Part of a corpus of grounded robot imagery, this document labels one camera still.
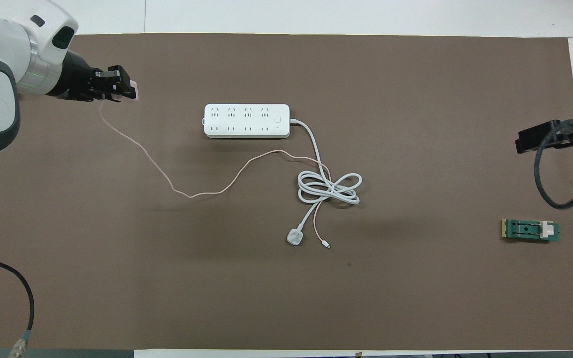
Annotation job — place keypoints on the brown table mat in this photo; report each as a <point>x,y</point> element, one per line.
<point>266,298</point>

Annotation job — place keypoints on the pink charger adapter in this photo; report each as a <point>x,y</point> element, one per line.
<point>136,89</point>

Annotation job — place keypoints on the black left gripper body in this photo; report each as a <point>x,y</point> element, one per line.
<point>75,77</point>

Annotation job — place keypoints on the white power strip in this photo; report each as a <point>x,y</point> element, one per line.
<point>239,121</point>

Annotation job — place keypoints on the green knife switch block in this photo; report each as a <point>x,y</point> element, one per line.
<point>530,230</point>

